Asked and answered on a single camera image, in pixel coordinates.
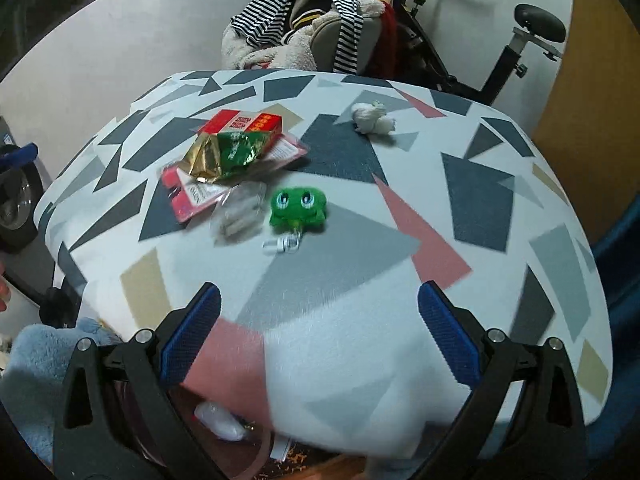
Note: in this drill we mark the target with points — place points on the flat red packet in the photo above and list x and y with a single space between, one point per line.
192 197

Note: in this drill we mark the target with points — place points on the brown round bin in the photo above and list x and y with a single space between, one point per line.
235 465

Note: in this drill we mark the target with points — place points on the green frog plush toy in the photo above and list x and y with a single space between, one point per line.
298 205

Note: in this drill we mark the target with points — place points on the clear plastic wrapper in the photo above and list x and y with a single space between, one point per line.
237 215

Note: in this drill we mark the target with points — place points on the wooden door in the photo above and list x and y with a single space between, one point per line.
600 110

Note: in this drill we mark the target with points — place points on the light blue fluffy cloth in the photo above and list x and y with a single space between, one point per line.
35 370

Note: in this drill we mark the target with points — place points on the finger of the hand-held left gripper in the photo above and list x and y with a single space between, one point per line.
17 156

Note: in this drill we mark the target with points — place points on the geometric patterned tablecloth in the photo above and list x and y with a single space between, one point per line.
350 260

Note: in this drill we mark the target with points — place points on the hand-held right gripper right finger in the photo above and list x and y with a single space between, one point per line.
450 330

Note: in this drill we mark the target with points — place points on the black round object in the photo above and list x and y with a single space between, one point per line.
56 306

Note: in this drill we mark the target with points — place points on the red garment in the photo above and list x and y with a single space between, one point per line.
389 40

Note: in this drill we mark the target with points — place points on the gold green snack bag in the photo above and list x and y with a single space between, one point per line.
235 152

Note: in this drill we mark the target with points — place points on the person's left hand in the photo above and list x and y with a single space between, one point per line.
4 294

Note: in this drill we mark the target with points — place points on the striped black white shirt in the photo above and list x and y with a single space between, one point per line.
265 10

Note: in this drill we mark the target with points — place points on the white fleece garment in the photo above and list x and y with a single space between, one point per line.
250 55

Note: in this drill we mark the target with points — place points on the small clear plastic clip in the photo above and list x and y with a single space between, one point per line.
282 245

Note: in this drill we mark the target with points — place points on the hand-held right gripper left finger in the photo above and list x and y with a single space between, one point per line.
192 330

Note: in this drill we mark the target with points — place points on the crumpled white tissue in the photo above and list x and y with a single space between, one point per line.
370 117

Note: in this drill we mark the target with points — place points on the red cardboard box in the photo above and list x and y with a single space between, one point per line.
240 122

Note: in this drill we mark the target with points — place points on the white plastic bag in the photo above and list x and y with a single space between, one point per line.
220 417

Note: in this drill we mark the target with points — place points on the black exercise bike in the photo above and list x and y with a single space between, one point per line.
430 45

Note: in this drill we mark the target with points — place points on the beige chair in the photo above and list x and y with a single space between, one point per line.
325 40

